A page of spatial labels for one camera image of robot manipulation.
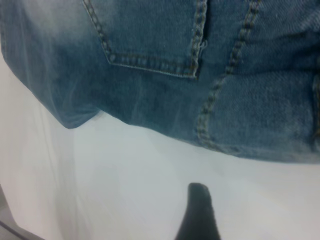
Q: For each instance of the blue denim shorts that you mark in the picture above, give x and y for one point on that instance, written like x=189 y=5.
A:
x=150 y=100

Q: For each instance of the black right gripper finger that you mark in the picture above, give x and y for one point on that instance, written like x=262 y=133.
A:
x=198 y=217

